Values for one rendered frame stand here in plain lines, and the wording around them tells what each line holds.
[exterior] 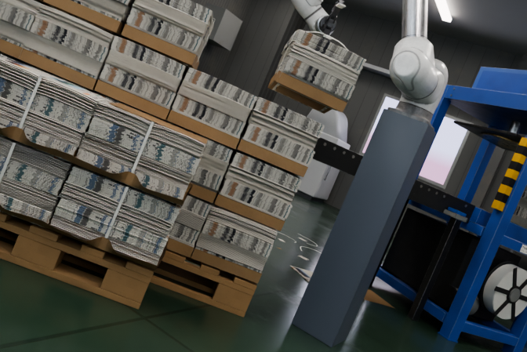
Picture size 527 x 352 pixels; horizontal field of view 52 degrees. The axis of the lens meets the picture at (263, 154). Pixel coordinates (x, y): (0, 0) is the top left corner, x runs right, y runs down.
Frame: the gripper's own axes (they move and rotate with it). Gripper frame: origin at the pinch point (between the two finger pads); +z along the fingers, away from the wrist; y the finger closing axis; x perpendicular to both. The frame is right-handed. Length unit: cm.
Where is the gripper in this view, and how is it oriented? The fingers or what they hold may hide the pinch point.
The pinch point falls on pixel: (335, 20)
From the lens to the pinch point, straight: 233.7
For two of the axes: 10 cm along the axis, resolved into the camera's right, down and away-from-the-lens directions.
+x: -9.2, -3.7, -1.1
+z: 0.6, 1.5, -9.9
